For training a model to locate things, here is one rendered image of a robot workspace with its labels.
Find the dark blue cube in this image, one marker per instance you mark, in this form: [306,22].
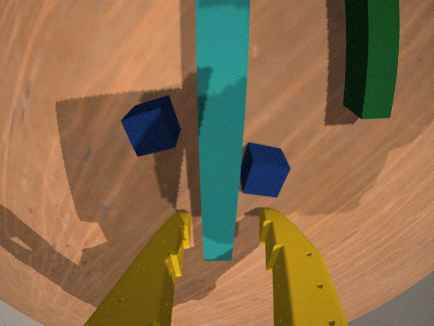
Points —
[152,126]
[264,170]

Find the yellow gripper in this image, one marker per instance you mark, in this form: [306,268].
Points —
[303,291]

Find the green rod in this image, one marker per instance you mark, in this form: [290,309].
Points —
[372,50]

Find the turquoise rod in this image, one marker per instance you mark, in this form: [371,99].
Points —
[222,46]

